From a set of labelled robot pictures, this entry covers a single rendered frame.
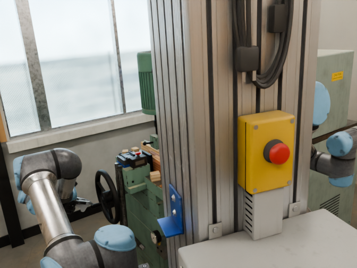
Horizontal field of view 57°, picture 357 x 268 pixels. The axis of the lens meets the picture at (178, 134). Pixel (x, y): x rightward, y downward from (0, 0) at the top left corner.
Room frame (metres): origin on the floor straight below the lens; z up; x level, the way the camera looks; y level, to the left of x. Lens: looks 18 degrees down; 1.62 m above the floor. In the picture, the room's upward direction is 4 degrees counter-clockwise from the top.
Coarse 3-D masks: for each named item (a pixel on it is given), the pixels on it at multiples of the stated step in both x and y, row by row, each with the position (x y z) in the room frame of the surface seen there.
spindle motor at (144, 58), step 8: (144, 56) 1.62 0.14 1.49; (144, 64) 1.63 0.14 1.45; (144, 72) 1.63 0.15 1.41; (144, 80) 1.64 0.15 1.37; (152, 80) 1.62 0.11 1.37; (144, 88) 1.64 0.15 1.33; (152, 88) 1.61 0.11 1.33; (144, 96) 1.64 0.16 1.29; (152, 96) 1.62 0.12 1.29; (144, 104) 1.65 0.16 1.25; (152, 104) 1.62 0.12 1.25; (144, 112) 1.65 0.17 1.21; (152, 112) 1.62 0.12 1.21
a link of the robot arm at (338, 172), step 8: (320, 160) 1.07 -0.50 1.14; (328, 160) 1.06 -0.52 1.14; (336, 160) 1.02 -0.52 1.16; (344, 160) 1.00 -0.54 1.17; (352, 160) 1.00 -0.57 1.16; (320, 168) 1.07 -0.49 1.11; (328, 168) 1.04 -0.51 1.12; (336, 168) 1.02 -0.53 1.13; (344, 168) 1.00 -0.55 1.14; (352, 168) 1.01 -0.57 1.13; (336, 176) 1.01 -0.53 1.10; (344, 176) 1.00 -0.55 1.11; (352, 176) 1.01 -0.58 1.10; (336, 184) 1.01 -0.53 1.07; (344, 184) 1.00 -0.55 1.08
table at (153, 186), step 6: (144, 180) 1.53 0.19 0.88; (150, 180) 1.49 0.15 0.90; (132, 186) 1.50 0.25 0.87; (138, 186) 1.50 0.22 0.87; (144, 186) 1.51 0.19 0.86; (150, 186) 1.48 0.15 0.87; (156, 186) 1.43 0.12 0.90; (132, 192) 1.48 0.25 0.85; (156, 192) 1.44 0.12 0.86; (162, 192) 1.39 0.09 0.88; (162, 198) 1.39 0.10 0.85
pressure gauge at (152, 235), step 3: (153, 231) 1.37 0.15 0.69; (156, 231) 1.37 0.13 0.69; (150, 234) 1.38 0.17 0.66; (153, 234) 1.36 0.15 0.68; (156, 234) 1.35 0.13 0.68; (159, 234) 1.35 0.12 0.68; (153, 237) 1.36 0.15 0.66; (156, 237) 1.34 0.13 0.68; (159, 237) 1.35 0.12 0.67; (153, 240) 1.37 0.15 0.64; (156, 240) 1.33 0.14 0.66; (159, 240) 1.34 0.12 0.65; (156, 243) 1.34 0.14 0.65; (159, 243) 1.37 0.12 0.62
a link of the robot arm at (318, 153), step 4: (312, 144) 1.11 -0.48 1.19; (312, 148) 1.09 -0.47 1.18; (312, 152) 1.09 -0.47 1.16; (316, 152) 1.11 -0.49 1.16; (320, 152) 1.11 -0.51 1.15; (312, 156) 1.09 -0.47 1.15; (316, 156) 1.10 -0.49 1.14; (312, 160) 1.10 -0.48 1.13; (316, 160) 1.09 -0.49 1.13; (312, 164) 1.09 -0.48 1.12; (316, 164) 1.08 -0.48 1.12; (312, 168) 1.10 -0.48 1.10; (316, 168) 1.08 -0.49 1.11
